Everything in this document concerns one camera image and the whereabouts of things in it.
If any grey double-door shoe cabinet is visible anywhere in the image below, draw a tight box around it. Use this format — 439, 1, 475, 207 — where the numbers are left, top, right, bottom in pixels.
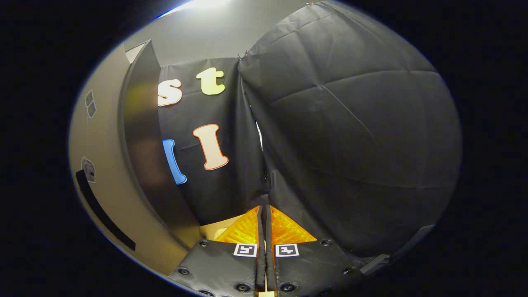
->
119, 39, 203, 248

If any black door handle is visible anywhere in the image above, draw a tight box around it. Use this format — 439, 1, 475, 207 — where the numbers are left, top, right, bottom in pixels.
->
75, 170, 137, 251

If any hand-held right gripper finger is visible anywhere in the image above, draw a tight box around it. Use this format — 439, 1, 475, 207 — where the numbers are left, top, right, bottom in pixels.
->
169, 205, 266, 297
265, 205, 368, 297

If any black backdrop cloth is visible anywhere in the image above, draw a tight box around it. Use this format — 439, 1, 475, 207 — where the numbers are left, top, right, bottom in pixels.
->
157, 0, 462, 269

